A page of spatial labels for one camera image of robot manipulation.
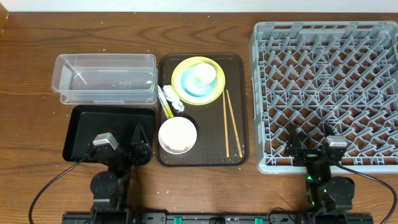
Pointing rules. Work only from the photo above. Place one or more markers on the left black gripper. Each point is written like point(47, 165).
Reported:
point(123, 151)

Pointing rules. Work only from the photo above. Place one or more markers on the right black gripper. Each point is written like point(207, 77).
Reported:
point(308, 156)

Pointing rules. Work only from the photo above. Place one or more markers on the white bowl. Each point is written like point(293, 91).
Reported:
point(177, 135)

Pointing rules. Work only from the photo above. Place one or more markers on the white tissue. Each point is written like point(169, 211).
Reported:
point(172, 97)

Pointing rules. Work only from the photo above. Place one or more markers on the light blue bowl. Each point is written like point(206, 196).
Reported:
point(190, 88)

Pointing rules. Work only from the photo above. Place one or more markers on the white cup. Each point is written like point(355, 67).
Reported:
point(204, 74)

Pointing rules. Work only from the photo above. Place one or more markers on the yellow green wrapper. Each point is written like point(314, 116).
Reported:
point(164, 103)

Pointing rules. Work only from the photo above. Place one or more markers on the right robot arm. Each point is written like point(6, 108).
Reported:
point(331, 197)

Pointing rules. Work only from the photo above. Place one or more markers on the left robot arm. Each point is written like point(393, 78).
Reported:
point(110, 188)

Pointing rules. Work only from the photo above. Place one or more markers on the grey dishwasher rack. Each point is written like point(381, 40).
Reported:
point(310, 75)

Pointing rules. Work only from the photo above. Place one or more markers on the clear plastic waste bin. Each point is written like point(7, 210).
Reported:
point(106, 79)

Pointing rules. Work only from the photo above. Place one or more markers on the black plastic tray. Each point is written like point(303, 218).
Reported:
point(88, 121)

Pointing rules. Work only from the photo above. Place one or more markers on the yellow-green plate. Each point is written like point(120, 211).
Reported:
point(192, 100)

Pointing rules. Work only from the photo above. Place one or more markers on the dark brown serving tray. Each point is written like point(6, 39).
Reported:
point(210, 149)

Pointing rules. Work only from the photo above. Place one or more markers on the right wooden chopstick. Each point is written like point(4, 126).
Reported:
point(234, 125)

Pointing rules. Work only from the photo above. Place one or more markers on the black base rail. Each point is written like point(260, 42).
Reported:
point(161, 218)

